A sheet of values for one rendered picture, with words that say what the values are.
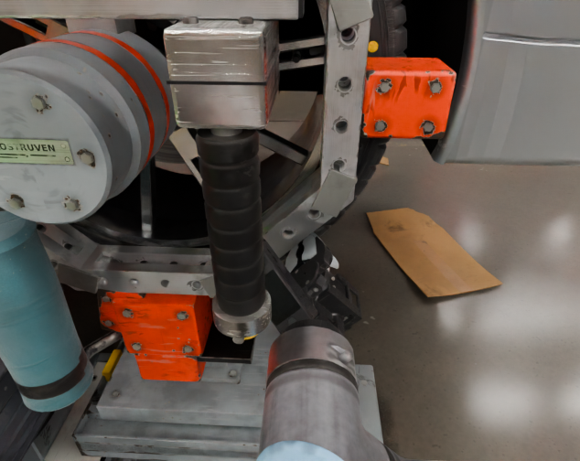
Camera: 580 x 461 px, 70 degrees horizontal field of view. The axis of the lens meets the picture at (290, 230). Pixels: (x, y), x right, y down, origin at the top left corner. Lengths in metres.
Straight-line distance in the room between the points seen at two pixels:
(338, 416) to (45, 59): 0.36
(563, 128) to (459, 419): 0.81
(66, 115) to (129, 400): 0.71
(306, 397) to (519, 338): 1.17
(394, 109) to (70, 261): 0.46
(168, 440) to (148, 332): 0.35
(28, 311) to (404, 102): 0.46
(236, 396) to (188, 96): 0.76
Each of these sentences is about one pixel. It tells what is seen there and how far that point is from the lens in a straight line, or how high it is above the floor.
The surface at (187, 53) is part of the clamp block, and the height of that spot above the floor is 0.94.
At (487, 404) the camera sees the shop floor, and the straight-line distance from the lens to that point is 1.29.
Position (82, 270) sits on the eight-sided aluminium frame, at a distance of 0.64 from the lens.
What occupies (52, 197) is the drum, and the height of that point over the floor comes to 0.81.
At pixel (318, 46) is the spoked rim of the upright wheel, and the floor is 0.89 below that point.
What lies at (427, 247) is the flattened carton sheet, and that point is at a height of 0.01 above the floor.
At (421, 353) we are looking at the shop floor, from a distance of 1.34.
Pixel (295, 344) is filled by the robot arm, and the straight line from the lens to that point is 0.42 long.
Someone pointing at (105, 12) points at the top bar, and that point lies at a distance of 0.27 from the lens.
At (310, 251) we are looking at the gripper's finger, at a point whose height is 0.66.
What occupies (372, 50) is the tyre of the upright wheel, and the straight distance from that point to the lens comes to 0.53.
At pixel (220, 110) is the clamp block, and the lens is 0.23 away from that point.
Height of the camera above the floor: 0.98
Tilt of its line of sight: 33 degrees down
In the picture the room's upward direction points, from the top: straight up
